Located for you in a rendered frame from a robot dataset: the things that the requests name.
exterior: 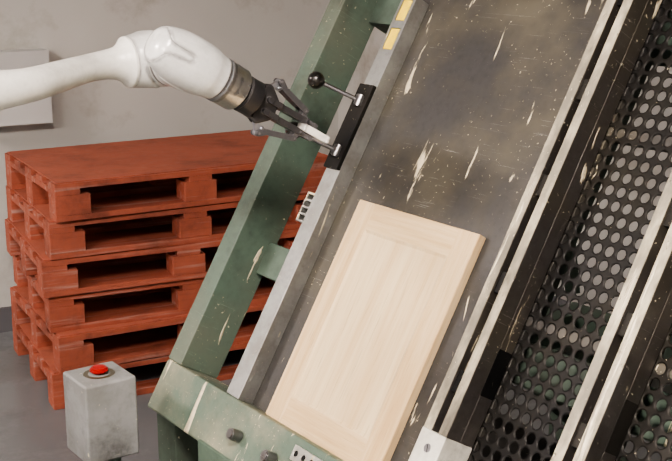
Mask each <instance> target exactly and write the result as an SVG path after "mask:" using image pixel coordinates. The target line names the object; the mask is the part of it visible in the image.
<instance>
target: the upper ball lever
mask: <svg viewBox="0 0 672 461"><path fill-rule="evenodd" d="M307 82H308V84H309V86H310V87H311V88H313V89H319V88H321V87H322V86H324V87H326V88H328V89H331V90H333V91H335V92H337V93H339V94H341V95H343V96H345V97H348V98H350V99H352V100H354V102H353V105H355V106H361V103H362V101H363V99H364V95H362V94H359V93H358V94H357V95H356V96H354V95H352V94H350V93H348V92H346V91H343V90H341V89H339V88H337V87H335V86H333V85H331V84H329V83H326V82H325V77H324V75H323V74H322V73H320V72H318V71H315V72H312V73H310V74H309V76H308V79H307Z"/></svg>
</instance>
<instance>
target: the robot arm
mask: <svg viewBox="0 0 672 461"><path fill-rule="evenodd" d="M99 80H118V81H120V82H122V83H123V85H124V86H126V87H127V88H159V87H169V86H170V87H173V88H175V89H178V90H180V91H182V92H185V93H187V94H193V95H197V96H202V97H204V98H206V99H207V100H209V101H211V102H214V103H216V104H217V105H219V106H221V107H223V108H225V109H227V110H231V109H234V110H235V111H237V112H239V113H241V114H243V115H244V116H246V117H247V118H248V119H249V121H250V122H252V126H253V129H252V130H251V131H250V133H251V135H255V136H265V135H268V136H272V137H277V138H281V139H285V140H290V141H296V140H297V137H298V136H300V137H301V138H303V139H305V140H308V141H312V139H315V140H317V141H318V142H321V143H325V144H328V143H329V140H330V137H328V136H327V135H325V134H323V133H322V132H320V131H318V130H317V127H318V125H317V124H316V123H314V122H312V121H311V120H310V119H309V118H307V114H308V113H309V109H308V108H307V107H306V106H305V105H304V104H303V103H302V102H301V101H300V100H299V99H298V98H297V97H296V96H295V95H294V94H293V93H292V92H291V90H290V89H289V88H288V87H287V85H286V83H285V80H284V79H279V78H275V79H274V81H273V83H271V84H264V83H263V82H261V81H259V80H257V79H256V78H254V77H252V76H251V73H250V71H249V70H247V69H245V68H243V67H242V66H241V65H239V64H237V63H236V62H234V61H233V60H232V59H229V58H227V57H226V56H225V55H224V54H223V53H222V52H221V51H220V50H219V49H218V48H217V47H215V46H214V45H213V44H211V43H210V42H208V41H206V40H205V39H203V38H201V37H199V36H198V35H196V34H194V33H192V32H190V31H187V30H185V29H181V28H178V27H172V26H161V27H159V28H157V29H155V30H142V31H137V32H134V33H132V34H129V35H126V36H122V37H120V38H119V39H118V40H117V42H116V44H115V45H114V46H113V47H112V48H109V49H106V50H102V51H97V52H93V53H88V54H84V55H80V56H76V57H71V58H67V59H63V60H59V61H54V62H50V63H46V64H41V65H37V66H32V67H27V68H21V69H11V70H0V111H1V110H5V109H8V108H12V107H16V106H20V105H24V104H28V103H31V102H35V101H39V100H42V99H45V98H48V97H51V96H54V95H57V94H59V93H62V92H65V91H67V90H70V89H73V88H75V87H78V86H81V85H83V84H86V83H89V82H93V81H99ZM275 90H276V91H278V92H279V93H280V94H281V95H282V96H283V97H284V98H285V99H286V100H287V101H288V102H289V103H290V104H291V105H292V106H293V107H294V108H295V109H296V110H297V111H298V112H299V113H298V112H296V111H294V110H292V109H291V108H289V107H287V106H285V105H284V104H283V103H281V102H279V99H278V97H277V94H276V92H275ZM276 110H278V111H280V112H282V113H284V114H285V115H287V116H289V117H291V118H292V119H294V120H296V121H298V122H299V123H298V126H295V125H293V124H291V123H290V122H288V121H286V120H285V119H283V118H281V117H280V116H278V115H277V114H275V113H276ZM269 120H271V121H272V122H274V123H276V124H278V125H279V126H281V127H283V128H285V129H286V130H288V131H290V133H289V134H286V133H282V132H277V131H273V130H269V129H264V127H263V126H262V125H259V123H261V122H265V121H269Z"/></svg>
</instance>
